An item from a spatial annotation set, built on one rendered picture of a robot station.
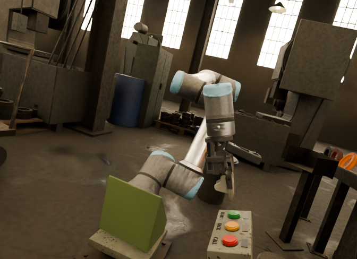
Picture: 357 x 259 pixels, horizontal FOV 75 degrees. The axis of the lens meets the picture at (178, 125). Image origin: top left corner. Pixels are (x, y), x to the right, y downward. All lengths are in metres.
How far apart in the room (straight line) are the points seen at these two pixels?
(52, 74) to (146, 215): 2.34
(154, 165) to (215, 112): 0.68
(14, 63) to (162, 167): 2.79
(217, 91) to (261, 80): 10.70
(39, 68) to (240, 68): 9.38
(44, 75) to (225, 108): 2.79
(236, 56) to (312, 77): 7.76
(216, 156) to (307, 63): 3.39
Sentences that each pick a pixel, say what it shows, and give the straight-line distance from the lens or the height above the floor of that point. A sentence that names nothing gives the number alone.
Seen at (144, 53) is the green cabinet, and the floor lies 1.34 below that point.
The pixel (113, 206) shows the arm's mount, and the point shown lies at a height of 0.28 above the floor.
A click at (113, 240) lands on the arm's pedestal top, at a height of 0.12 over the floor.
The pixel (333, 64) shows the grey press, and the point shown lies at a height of 1.76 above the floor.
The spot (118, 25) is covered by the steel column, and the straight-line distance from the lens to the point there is 3.51.
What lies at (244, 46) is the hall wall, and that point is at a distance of 11.63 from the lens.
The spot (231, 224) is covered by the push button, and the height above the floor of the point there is 0.61.
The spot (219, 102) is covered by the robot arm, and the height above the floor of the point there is 0.95.
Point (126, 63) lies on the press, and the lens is 8.97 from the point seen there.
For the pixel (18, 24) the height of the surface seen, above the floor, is 1.30.
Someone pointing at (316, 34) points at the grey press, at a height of 2.12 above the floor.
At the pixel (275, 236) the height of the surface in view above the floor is 0.01.
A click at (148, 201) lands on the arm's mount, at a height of 0.38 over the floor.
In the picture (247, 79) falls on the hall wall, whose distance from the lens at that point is 11.40.
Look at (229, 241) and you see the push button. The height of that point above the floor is 0.61.
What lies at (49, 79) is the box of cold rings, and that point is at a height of 0.65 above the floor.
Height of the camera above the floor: 0.98
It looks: 10 degrees down
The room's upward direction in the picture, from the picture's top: 14 degrees clockwise
